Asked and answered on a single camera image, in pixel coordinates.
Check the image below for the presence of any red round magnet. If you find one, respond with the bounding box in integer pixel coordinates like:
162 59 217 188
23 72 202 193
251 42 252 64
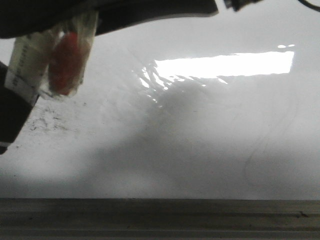
48 32 82 96

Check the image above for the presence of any clear adhesive tape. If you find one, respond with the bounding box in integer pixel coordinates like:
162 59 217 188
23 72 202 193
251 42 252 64
39 10 99 100

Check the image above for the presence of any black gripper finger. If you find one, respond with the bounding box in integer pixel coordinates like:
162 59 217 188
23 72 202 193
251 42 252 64
0 0 218 39
0 63 39 154

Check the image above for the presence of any white black whiteboard marker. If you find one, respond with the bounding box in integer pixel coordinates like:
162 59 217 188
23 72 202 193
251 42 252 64
4 32 55 107

